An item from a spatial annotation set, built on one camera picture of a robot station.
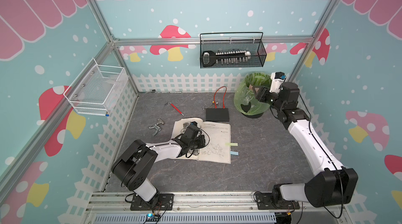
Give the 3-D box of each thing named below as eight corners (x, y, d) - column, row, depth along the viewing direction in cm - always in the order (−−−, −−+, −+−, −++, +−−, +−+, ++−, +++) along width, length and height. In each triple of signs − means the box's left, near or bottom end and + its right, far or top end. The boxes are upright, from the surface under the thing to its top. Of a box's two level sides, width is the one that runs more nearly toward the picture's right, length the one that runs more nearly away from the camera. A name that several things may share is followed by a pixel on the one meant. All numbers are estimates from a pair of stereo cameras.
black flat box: (205, 122, 106) (205, 120, 104) (205, 110, 112) (205, 108, 110) (229, 122, 106) (229, 120, 104) (227, 110, 112) (228, 108, 110)
